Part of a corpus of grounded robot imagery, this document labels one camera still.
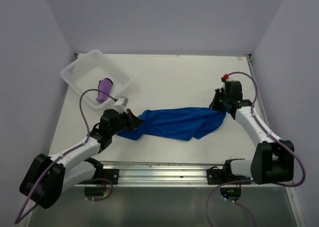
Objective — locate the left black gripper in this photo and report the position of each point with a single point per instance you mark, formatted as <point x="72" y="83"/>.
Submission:
<point x="135" y="121"/>

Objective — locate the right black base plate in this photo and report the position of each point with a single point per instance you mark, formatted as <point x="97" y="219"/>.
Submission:
<point x="216" y="176"/>

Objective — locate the aluminium mounting rail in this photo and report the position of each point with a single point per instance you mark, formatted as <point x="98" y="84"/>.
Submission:
<point x="138" y="174"/>

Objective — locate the purple towel black trim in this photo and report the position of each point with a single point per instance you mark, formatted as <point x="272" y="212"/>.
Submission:
<point x="105" y="86"/>

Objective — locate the white plastic basket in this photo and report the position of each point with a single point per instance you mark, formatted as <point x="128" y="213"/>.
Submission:
<point x="90" y="68"/>

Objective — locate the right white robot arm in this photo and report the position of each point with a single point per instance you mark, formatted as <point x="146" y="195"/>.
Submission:
<point x="272" y="161"/>

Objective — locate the right side aluminium rail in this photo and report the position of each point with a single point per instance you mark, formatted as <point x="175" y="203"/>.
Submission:
<point x="259" y="103"/>

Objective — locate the blue towel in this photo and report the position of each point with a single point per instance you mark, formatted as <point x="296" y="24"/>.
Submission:
<point x="180" y="124"/>

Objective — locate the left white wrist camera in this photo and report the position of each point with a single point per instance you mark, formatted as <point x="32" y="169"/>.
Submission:
<point x="120" y="104"/>

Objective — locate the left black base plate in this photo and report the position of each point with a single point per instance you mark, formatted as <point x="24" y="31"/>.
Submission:
<point x="110" y="174"/>

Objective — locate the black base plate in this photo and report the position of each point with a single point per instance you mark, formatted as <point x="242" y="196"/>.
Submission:
<point x="110" y="174"/>
<point x="216" y="176"/>

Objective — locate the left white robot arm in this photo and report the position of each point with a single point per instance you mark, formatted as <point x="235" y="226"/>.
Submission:
<point x="48" y="176"/>

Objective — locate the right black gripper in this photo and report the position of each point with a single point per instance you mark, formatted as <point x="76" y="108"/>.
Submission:
<point x="214" y="105"/>

